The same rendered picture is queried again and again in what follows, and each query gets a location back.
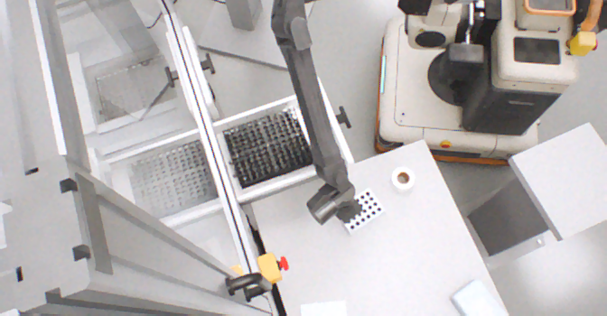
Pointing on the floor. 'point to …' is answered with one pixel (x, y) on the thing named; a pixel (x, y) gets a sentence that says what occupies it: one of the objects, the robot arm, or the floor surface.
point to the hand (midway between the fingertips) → (340, 210)
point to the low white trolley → (376, 244)
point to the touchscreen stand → (244, 22)
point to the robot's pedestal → (542, 198)
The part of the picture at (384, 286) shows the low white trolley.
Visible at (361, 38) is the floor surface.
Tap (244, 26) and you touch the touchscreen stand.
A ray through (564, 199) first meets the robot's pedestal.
